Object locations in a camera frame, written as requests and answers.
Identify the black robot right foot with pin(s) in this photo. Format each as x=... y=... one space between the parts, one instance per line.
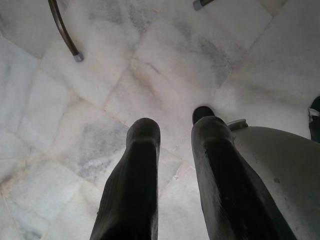
x=315 y=117

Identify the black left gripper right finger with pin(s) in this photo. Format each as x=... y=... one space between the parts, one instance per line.
x=225 y=180

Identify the black robot left foot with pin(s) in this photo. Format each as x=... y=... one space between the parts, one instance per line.
x=202 y=113

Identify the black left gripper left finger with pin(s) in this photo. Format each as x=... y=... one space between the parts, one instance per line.
x=132 y=180

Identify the dark wooden chair leg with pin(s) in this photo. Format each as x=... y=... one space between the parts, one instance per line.
x=202 y=3
x=65 y=32

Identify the black robot foot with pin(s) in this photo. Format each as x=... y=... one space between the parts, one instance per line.
x=202 y=113
x=315 y=117

